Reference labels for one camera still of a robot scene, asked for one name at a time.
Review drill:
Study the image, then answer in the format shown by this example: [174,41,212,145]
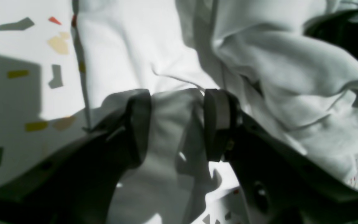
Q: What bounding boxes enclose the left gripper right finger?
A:
[204,89,358,224]

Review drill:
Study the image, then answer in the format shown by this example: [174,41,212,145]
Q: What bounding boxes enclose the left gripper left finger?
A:
[0,89,152,224]

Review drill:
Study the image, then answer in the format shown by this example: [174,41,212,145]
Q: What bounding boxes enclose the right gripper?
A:
[305,9,358,60]

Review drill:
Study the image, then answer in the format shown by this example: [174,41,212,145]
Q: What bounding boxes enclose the white T-shirt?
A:
[73,0,358,224]

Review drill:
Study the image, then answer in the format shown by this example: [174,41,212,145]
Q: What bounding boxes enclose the terrazzo pattern tablecloth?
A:
[0,0,86,186]

